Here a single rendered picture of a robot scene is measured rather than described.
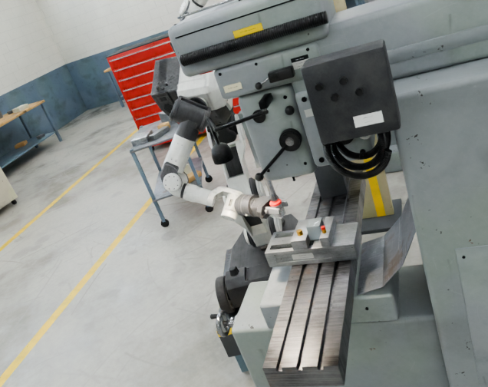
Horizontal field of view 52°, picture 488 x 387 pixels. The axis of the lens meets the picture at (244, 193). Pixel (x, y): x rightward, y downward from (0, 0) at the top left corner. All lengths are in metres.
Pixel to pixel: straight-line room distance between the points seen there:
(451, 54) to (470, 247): 0.56
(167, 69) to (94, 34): 10.38
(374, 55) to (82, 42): 11.80
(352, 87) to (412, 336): 1.03
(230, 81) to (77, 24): 11.28
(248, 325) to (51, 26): 11.63
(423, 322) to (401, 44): 0.96
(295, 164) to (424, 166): 0.42
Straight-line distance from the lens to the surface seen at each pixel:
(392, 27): 1.48
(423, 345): 1.98
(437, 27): 1.48
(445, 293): 1.73
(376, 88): 1.25
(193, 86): 2.13
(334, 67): 1.24
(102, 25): 12.45
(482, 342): 1.87
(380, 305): 1.85
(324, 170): 2.27
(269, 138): 1.63
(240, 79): 1.56
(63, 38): 13.08
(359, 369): 2.10
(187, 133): 2.04
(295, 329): 1.66
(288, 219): 3.01
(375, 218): 3.84
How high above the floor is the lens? 1.99
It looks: 24 degrees down
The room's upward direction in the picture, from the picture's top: 20 degrees counter-clockwise
